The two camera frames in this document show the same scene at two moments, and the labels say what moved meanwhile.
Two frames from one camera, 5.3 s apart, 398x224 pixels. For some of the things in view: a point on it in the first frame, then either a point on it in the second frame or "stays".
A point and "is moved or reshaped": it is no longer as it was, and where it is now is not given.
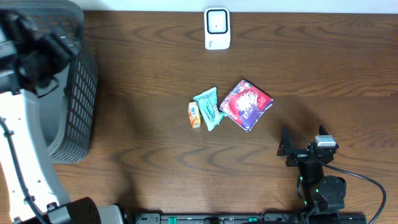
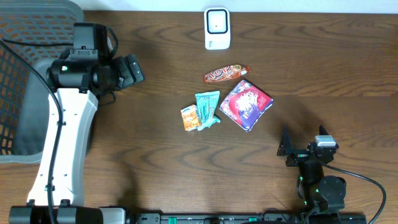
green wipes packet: [209, 104] is moved or reshaped
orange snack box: [194, 115] is moved or reshaped
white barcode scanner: [217, 28] stays
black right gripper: [302, 155] stays
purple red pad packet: [245, 104] stays
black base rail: [250, 218] stays
